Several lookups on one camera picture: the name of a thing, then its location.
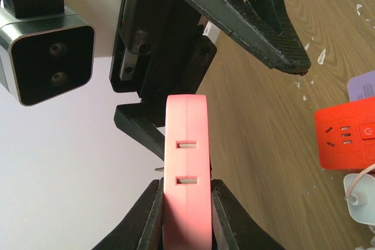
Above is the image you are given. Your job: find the white USB charger plug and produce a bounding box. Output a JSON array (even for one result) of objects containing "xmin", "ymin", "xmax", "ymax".
[{"xmin": 346, "ymin": 173, "xmax": 374, "ymax": 225}]

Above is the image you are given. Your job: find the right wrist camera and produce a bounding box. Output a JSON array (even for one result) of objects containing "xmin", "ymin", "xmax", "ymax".
[{"xmin": 1, "ymin": 0, "xmax": 121, "ymax": 106}]

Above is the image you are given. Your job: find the purple plug adapter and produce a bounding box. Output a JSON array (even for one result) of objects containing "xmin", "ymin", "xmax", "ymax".
[{"xmin": 347, "ymin": 70, "xmax": 375, "ymax": 102}]

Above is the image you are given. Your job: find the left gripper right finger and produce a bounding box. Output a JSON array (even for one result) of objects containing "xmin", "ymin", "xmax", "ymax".
[{"xmin": 211, "ymin": 179, "xmax": 285, "ymax": 250}]

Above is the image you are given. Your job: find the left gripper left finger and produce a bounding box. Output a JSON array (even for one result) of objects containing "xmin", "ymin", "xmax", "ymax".
[{"xmin": 94, "ymin": 179, "xmax": 163, "ymax": 250}]

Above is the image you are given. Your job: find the red plug block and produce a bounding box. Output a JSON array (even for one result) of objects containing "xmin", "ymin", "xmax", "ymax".
[{"xmin": 314, "ymin": 97, "xmax": 374, "ymax": 171}]

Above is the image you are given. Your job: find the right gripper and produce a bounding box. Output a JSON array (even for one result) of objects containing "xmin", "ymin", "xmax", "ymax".
[{"xmin": 110, "ymin": 0, "xmax": 311, "ymax": 160}]

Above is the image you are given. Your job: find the pink cube socket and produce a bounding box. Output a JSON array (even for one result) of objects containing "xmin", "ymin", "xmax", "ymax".
[{"xmin": 162, "ymin": 94, "xmax": 212, "ymax": 249}]

